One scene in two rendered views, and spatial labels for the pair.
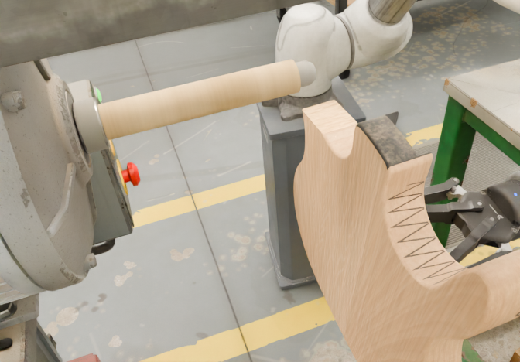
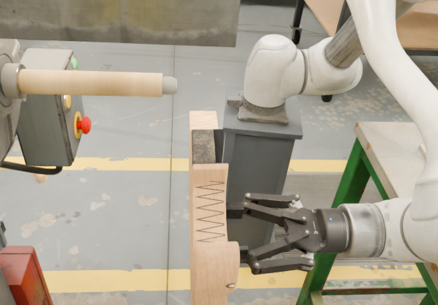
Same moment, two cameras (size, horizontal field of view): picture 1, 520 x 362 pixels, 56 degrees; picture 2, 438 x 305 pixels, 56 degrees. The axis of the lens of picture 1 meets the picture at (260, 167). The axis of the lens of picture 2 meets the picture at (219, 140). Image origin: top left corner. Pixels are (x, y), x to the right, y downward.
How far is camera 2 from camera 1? 0.21 m
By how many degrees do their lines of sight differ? 7
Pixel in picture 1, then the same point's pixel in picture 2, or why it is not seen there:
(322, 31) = (282, 59)
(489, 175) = not seen: hidden behind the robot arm
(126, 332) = (84, 246)
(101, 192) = (52, 131)
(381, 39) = (328, 78)
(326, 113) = (203, 118)
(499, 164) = not seen: hidden behind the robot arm
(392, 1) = (340, 51)
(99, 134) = (13, 88)
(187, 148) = (182, 121)
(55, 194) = not seen: outside the picture
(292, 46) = (257, 64)
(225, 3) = (34, 30)
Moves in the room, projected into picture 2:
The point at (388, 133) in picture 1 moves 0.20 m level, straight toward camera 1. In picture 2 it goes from (205, 141) to (90, 252)
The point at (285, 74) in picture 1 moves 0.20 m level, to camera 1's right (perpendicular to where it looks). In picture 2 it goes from (152, 82) to (304, 110)
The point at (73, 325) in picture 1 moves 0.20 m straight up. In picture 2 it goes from (49, 228) to (40, 197)
